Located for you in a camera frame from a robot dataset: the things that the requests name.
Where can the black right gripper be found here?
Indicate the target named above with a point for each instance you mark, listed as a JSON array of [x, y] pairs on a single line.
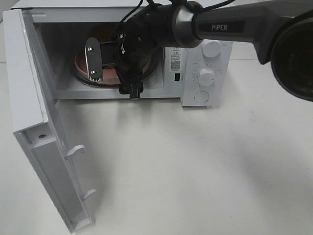
[[132, 54]]

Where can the pink round plate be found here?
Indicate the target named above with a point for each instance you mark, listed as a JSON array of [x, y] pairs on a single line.
[[110, 73]]

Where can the burger with lettuce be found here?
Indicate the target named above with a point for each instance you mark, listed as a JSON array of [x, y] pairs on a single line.
[[102, 32]]

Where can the white timer knob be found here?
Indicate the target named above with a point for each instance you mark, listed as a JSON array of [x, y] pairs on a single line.
[[206, 77]]

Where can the white microwave door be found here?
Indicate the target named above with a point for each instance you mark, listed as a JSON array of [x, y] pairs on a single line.
[[36, 122]]

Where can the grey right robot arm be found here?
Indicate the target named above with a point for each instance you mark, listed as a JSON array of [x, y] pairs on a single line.
[[281, 32]]

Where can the glass microwave turntable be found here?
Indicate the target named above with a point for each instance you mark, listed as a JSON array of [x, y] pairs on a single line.
[[149, 76]]

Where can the white microwave oven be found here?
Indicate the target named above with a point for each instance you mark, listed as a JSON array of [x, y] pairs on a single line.
[[53, 33]]

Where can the upper white power knob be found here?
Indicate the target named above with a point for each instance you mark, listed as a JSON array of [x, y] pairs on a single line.
[[211, 48]]

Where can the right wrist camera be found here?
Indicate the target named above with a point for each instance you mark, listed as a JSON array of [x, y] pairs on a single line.
[[98, 56]]

